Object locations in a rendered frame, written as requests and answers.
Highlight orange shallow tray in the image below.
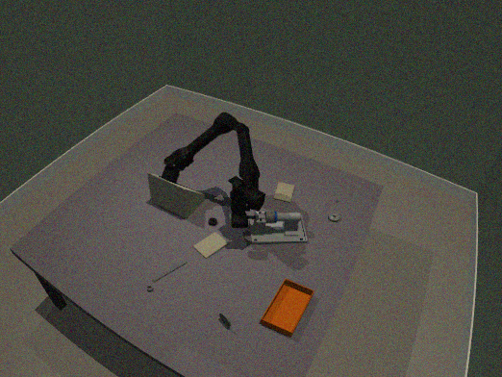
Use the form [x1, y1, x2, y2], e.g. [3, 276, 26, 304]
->
[260, 279, 314, 337]

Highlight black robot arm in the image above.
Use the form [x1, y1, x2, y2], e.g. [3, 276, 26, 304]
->
[159, 113, 266, 212]

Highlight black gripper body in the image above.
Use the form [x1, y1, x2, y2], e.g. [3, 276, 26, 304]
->
[230, 191, 248, 228]

